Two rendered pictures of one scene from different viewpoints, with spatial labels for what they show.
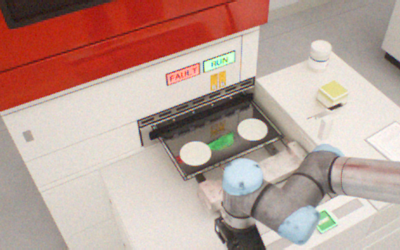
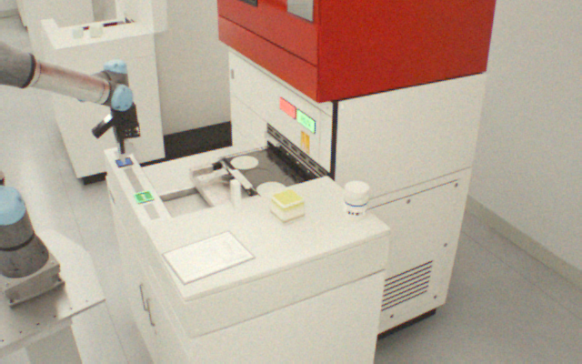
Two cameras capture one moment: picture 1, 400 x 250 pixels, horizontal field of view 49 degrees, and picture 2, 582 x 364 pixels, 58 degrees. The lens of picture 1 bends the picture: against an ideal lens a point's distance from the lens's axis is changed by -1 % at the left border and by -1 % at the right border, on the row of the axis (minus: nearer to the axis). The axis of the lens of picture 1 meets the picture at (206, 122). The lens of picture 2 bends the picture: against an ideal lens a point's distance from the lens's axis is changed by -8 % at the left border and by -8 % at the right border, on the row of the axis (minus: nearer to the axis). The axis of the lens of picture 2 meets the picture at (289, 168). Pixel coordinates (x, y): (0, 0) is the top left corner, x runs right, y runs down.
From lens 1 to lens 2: 206 cm
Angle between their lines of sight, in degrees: 69
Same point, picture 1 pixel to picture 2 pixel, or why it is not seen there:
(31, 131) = (234, 72)
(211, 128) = (275, 169)
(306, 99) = not seen: hidden behind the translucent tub
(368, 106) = (282, 242)
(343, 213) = (148, 209)
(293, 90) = (309, 196)
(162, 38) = (265, 53)
